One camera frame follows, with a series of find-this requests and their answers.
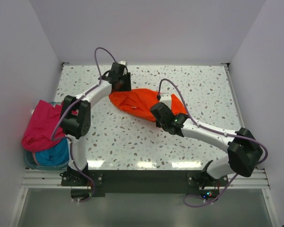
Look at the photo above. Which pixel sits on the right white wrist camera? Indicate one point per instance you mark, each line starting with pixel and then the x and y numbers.
pixel 166 98

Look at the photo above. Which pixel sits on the pink t shirt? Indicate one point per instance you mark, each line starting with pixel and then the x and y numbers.
pixel 37 136

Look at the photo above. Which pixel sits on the orange t shirt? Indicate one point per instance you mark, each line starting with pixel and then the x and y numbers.
pixel 138 102

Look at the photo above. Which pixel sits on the blue t shirt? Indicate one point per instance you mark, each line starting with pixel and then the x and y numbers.
pixel 56 155

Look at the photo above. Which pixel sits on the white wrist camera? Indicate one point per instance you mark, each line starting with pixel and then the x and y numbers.
pixel 123 63
pixel 166 98

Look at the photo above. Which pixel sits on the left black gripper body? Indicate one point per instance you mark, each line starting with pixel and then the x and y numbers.
pixel 122 84

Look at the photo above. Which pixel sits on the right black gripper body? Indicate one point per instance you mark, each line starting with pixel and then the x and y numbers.
pixel 159 111

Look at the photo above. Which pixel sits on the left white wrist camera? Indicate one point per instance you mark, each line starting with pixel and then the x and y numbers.
pixel 123 63

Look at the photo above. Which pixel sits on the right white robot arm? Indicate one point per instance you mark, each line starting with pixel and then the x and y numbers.
pixel 243 151

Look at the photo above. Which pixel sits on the teal plastic basket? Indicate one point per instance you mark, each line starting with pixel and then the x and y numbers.
pixel 29 160

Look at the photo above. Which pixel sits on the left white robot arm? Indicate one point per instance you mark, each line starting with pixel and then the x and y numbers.
pixel 75 119

